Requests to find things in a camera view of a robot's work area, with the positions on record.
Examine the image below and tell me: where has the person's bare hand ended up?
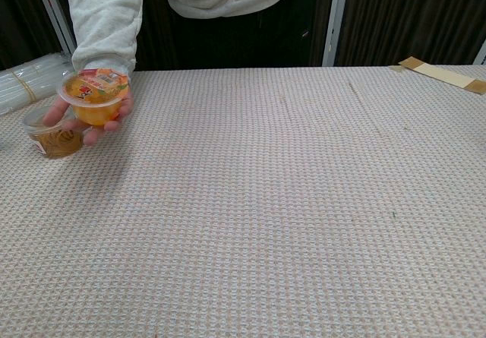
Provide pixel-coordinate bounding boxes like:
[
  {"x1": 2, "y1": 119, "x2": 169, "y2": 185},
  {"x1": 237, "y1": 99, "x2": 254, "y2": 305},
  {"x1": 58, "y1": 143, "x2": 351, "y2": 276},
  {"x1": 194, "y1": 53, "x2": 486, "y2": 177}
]
[{"x1": 42, "y1": 85, "x2": 134, "y2": 147}]

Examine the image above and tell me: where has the orange fruit jelly cup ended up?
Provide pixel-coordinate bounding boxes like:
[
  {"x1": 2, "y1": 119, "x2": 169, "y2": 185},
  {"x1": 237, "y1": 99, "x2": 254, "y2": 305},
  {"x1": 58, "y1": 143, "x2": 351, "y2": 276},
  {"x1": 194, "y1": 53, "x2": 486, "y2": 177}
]
[{"x1": 56, "y1": 68, "x2": 131, "y2": 128}]

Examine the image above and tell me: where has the clear jar of rubber bands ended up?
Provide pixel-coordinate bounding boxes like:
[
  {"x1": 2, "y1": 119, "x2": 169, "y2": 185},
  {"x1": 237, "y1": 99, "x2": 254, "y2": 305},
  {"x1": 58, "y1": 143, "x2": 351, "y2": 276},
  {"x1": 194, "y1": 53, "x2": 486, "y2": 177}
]
[{"x1": 22, "y1": 108, "x2": 85, "y2": 160}]

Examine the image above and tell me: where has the bundle of clear plastic bags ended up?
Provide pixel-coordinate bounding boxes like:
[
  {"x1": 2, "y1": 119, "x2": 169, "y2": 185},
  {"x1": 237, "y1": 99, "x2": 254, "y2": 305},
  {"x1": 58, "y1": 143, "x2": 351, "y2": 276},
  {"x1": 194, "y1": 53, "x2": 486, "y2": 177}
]
[{"x1": 0, "y1": 52, "x2": 75, "y2": 117}]

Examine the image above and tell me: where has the person's grey sweatshirt sleeve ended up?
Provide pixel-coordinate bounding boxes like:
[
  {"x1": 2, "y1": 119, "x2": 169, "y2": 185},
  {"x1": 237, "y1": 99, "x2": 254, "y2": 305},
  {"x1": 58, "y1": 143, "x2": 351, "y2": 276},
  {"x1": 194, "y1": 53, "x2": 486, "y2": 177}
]
[{"x1": 60, "y1": 0, "x2": 146, "y2": 79}]

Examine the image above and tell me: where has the woven checkered tablecloth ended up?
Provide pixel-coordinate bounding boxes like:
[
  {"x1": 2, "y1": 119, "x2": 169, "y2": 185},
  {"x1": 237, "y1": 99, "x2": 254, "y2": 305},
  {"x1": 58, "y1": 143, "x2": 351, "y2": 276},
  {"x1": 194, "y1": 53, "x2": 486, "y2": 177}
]
[{"x1": 0, "y1": 64, "x2": 486, "y2": 338}]

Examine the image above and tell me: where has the flat cardboard strip with tape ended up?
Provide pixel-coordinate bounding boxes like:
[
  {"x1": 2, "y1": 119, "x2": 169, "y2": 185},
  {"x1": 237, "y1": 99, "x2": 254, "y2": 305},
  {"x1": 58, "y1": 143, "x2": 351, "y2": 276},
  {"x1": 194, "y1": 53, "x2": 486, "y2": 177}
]
[{"x1": 397, "y1": 55, "x2": 486, "y2": 96}]

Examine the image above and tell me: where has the white metal frame post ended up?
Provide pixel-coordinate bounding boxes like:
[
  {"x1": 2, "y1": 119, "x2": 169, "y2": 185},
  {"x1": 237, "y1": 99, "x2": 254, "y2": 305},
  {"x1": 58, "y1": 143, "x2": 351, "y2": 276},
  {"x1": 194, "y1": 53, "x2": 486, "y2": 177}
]
[
  {"x1": 321, "y1": 0, "x2": 351, "y2": 67},
  {"x1": 30, "y1": 0, "x2": 78, "y2": 55}
]

